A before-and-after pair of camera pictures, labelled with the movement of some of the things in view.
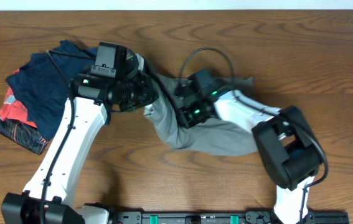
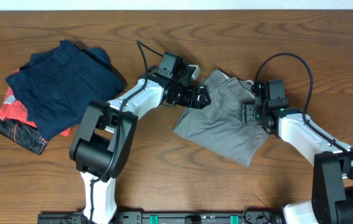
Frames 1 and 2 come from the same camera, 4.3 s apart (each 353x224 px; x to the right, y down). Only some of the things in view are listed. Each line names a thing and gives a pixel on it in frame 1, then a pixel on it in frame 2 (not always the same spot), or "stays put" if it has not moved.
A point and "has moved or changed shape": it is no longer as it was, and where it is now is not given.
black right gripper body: [192, 115] to [254, 115]
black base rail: [247, 218] stays put
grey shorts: [215, 136] has moved or changed shape
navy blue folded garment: [44, 82] stays put
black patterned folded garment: [25, 135] stays put
